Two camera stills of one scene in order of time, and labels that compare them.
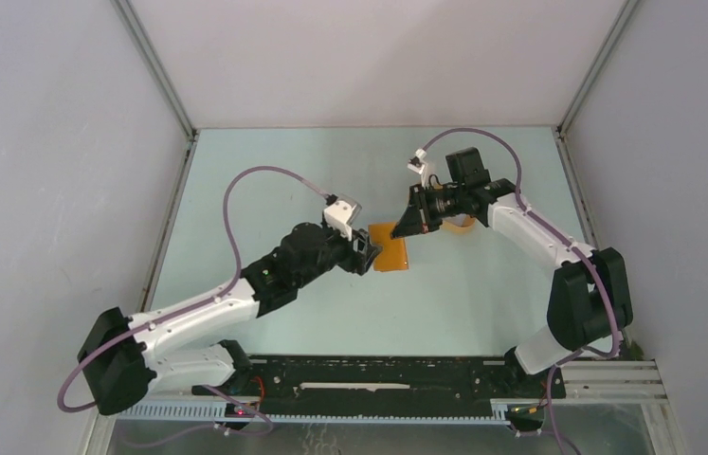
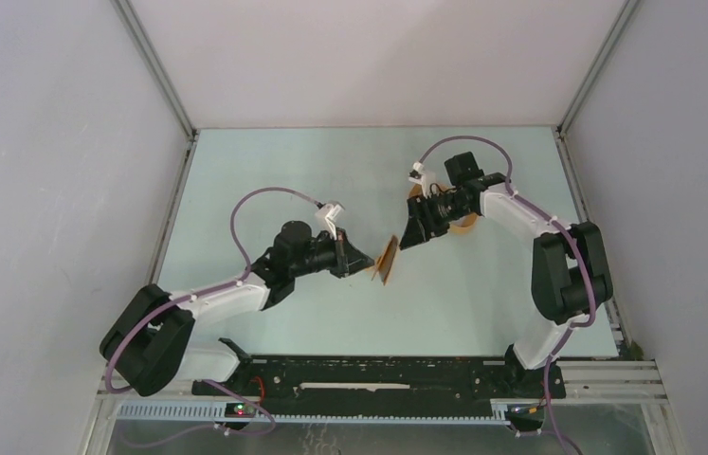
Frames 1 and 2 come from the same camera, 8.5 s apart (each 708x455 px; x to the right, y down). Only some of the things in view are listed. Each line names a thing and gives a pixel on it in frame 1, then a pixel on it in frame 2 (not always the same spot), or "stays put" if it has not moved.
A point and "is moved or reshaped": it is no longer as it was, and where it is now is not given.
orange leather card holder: [393, 256] is moved or reshaped
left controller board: [240, 410] stays put
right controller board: [524, 412] stays put
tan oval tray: [458, 224] stays put
